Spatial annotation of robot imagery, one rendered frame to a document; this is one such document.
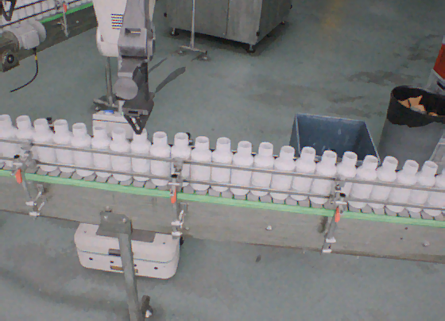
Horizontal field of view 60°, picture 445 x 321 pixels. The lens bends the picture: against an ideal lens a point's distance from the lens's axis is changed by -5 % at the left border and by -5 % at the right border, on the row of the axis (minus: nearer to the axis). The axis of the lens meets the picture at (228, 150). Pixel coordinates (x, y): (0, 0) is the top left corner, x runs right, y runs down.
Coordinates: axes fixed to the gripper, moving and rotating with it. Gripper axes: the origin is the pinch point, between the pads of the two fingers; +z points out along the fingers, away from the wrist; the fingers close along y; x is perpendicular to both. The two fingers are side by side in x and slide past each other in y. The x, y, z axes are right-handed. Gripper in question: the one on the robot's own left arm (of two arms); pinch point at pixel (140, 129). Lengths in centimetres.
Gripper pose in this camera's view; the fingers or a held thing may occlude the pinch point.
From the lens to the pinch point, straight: 113.7
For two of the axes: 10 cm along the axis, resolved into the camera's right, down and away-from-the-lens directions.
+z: -0.7, 8.1, 5.7
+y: 0.9, -5.7, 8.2
